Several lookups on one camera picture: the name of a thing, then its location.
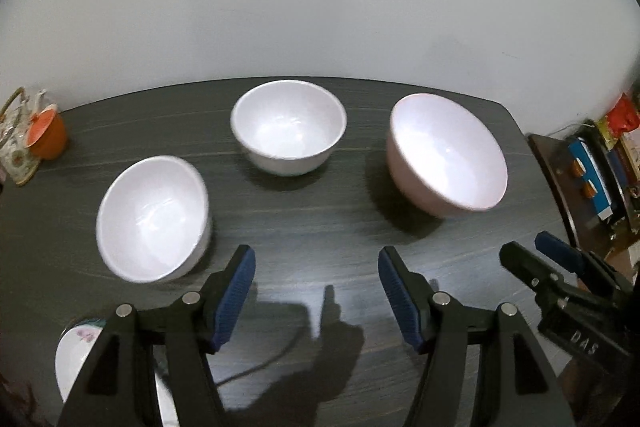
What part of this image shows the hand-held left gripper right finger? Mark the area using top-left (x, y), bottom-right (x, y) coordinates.
top-left (377, 246), bottom-right (573, 427)

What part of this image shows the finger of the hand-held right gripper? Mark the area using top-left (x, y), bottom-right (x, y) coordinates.
top-left (499, 241), bottom-right (568, 308)
top-left (534, 231), bottom-right (635, 295)

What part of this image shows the white bowl with printed side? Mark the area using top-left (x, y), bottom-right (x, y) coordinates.
top-left (230, 79), bottom-right (348, 178)

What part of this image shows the plain white bowl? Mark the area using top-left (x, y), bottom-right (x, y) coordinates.
top-left (95, 155), bottom-right (214, 284)

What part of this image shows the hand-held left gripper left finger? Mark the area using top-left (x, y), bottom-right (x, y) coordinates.
top-left (57, 244), bottom-right (257, 427)

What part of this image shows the white plate with pink flowers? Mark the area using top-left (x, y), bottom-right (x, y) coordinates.
top-left (54, 318), bottom-right (181, 427)

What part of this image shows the orange cup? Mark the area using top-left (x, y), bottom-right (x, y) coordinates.
top-left (25, 103), bottom-right (69, 160)

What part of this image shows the floral ceramic teapot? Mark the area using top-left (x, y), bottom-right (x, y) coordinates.
top-left (0, 87), bottom-right (49, 186)

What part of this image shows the red plastic bag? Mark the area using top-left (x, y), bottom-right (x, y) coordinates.
top-left (606, 92), bottom-right (640, 138)

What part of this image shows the dark wooden side shelf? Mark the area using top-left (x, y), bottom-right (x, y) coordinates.
top-left (527, 119), bottom-right (640, 270)

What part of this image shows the pink bowl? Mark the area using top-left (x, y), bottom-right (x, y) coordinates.
top-left (385, 93), bottom-right (509, 220)

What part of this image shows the blue box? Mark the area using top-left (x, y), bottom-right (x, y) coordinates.
top-left (567, 138), bottom-right (615, 221)

